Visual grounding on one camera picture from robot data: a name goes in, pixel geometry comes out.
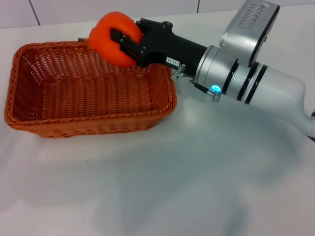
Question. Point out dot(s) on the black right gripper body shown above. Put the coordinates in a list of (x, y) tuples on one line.
[(169, 46)]

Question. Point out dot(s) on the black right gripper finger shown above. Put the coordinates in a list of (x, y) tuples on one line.
[(138, 25), (128, 46)]

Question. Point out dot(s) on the orange toy pear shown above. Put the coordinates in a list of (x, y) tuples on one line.
[(103, 37)]

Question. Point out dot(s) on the orange woven plastic basket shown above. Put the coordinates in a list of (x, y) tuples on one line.
[(93, 98)]

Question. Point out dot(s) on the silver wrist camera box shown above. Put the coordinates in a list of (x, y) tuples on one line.
[(248, 27)]

